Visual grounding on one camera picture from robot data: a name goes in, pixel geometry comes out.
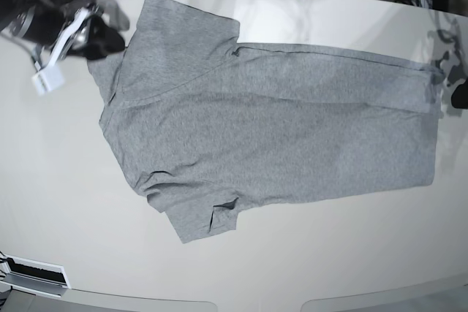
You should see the white cable slot panel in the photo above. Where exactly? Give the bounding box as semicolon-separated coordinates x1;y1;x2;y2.
1;253;72;298

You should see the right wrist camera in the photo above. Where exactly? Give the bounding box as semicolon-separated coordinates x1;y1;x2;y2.
31;8;91;96

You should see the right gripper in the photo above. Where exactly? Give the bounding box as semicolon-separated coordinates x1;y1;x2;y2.
54;1;125;61

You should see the grey t-shirt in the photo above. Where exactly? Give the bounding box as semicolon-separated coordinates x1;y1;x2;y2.
88;0;443;243

